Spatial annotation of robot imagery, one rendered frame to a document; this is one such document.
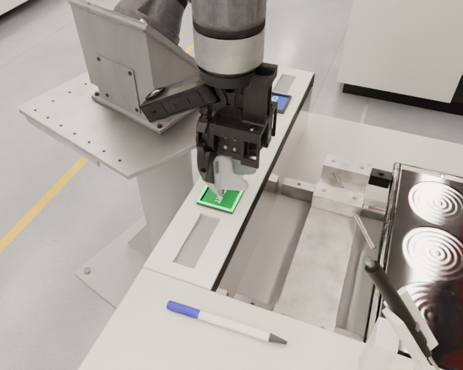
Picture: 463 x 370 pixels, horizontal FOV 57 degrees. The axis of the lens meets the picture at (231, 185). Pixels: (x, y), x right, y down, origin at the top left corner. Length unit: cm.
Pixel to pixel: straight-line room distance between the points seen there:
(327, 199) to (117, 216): 136
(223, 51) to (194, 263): 27
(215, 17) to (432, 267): 46
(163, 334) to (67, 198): 163
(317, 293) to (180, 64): 57
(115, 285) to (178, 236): 114
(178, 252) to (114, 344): 14
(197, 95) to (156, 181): 68
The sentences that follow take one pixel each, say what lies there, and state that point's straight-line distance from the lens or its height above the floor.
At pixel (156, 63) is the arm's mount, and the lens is 91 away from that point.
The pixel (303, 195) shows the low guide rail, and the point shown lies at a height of 83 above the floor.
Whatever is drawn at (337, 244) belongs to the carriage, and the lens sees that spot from 69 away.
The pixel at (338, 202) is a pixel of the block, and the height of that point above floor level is 91.
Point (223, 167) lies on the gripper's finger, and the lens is 56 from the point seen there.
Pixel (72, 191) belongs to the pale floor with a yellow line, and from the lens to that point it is 212.
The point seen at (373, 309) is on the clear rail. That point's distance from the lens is 61.
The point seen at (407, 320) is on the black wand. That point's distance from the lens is 40.
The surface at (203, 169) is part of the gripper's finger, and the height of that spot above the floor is 105.
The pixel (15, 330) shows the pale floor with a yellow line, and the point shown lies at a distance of 175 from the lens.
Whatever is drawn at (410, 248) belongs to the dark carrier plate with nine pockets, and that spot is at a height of 90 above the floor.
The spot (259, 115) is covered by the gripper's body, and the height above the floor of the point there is 113.
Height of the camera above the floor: 141
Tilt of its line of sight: 44 degrees down
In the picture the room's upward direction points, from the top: straight up
